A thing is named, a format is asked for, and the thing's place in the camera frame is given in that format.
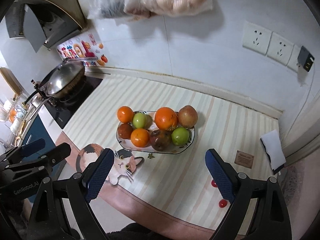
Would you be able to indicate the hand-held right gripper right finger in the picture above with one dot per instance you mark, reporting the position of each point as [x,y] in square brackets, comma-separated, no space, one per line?
[220,175]

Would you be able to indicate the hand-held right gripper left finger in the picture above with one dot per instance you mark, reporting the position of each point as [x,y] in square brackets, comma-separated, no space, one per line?
[100,175]

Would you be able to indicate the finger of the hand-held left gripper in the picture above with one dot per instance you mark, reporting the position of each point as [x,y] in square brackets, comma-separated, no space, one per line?
[58,151]
[33,145]

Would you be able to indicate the oval floral ceramic plate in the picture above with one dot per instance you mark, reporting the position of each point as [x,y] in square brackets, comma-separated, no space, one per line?
[175,150]

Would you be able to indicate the small orange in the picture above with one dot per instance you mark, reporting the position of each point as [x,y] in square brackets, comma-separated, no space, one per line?
[125,114]
[140,137]

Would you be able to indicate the green apple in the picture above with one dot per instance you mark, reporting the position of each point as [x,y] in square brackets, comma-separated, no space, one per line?
[139,120]
[180,135]

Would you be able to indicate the light red yellow apple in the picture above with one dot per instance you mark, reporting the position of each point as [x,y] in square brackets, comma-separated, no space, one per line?
[187,116]

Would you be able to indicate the dark red spotted apple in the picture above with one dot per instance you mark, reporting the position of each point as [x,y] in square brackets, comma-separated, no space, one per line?
[160,139]

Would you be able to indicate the large orange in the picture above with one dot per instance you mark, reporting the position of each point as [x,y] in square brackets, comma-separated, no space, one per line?
[166,118]

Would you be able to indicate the red cherry tomato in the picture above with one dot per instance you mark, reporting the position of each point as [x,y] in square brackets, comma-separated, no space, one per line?
[222,203]
[214,183]

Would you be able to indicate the blue kitchen cabinet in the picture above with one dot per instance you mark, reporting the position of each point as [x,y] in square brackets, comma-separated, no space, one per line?
[37,132]

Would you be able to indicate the black induction cooktop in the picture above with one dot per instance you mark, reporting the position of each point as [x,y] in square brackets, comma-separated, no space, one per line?
[75,105]

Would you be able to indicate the striped cat print tablecloth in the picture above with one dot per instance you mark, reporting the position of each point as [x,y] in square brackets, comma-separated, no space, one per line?
[170,180]

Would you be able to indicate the dark sauce bottle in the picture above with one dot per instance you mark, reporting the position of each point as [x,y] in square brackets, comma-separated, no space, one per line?
[35,85]

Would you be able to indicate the white cloth on phone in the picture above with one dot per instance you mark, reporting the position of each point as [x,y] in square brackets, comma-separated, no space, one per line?
[273,147]

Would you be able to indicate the wooden cutting board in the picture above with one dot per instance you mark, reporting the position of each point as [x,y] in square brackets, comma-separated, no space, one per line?
[7,80]

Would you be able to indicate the steel wok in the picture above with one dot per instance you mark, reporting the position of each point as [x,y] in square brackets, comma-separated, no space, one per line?
[75,82]

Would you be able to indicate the steel wok lid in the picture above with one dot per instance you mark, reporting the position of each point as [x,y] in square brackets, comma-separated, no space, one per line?
[62,76]

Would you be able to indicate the person's dark fleece clothing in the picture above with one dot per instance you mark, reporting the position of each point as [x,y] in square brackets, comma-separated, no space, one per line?
[150,232]

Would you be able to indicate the pink patterned cloth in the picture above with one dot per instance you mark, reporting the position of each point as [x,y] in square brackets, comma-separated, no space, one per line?
[300,180]

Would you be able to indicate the black range hood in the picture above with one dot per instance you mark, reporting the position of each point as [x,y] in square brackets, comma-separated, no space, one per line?
[45,12]

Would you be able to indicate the black charger plug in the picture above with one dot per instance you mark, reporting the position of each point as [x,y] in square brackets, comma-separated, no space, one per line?
[306,58]

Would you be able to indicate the plastic bag with dark contents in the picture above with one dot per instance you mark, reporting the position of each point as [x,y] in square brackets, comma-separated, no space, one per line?
[107,0]

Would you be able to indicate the colourful wall sticker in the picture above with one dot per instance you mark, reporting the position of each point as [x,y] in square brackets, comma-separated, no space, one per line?
[82,48]

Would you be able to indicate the white wall socket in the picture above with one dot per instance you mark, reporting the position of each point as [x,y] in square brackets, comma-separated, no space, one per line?
[292,61]
[257,38]
[280,46]

